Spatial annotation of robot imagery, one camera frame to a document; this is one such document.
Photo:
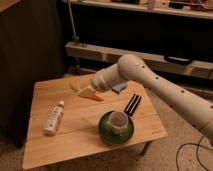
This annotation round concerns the green plate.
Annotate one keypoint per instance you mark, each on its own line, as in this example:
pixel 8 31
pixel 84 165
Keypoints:
pixel 109 136

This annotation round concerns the blue sponge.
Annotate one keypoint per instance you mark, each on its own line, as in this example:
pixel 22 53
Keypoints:
pixel 118 88

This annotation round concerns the wooden folding table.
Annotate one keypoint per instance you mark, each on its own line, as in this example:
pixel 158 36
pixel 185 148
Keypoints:
pixel 78 132

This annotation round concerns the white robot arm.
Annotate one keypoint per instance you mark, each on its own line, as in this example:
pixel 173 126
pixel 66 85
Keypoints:
pixel 197 111

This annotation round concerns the white plastic bottle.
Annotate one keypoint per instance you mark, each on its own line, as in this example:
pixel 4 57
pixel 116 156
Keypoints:
pixel 54 118

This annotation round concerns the metal stand pole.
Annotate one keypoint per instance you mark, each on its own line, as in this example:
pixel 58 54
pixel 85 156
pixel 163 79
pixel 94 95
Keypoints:
pixel 75 37

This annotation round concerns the white ceramic cup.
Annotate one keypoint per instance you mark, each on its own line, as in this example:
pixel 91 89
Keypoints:
pixel 118 121

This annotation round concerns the black handle object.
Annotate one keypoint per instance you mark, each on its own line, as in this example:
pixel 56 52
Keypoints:
pixel 178 60

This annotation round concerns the orange carrot-shaped pepper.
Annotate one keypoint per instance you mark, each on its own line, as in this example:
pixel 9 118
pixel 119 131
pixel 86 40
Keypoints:
pixel 95 98

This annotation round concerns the long wooden shelf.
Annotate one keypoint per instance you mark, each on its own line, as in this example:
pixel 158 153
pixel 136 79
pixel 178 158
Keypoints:
pixel 155 62

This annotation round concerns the black comb-like tool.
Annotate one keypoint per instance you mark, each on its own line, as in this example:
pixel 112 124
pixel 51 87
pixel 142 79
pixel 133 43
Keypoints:
pixel 132 105

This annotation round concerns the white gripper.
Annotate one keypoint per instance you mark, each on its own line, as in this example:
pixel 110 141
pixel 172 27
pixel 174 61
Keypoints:
pixel 100 82

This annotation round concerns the dark cabinet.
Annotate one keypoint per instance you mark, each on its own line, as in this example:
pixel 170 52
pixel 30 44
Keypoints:
pixel 31 50

